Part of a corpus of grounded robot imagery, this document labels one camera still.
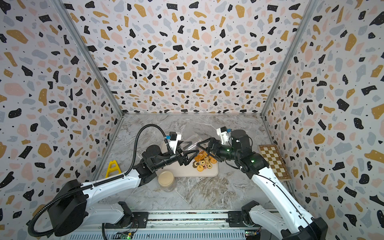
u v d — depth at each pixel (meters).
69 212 0.40
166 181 0.76
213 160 0.95
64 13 0.71
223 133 0.66
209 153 0.73
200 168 0.91
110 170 0.90
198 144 0.65
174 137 0.63
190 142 0.72
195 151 0.66
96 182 0.47
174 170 0.92
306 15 0.74
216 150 0.60
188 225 0.73
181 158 0.64
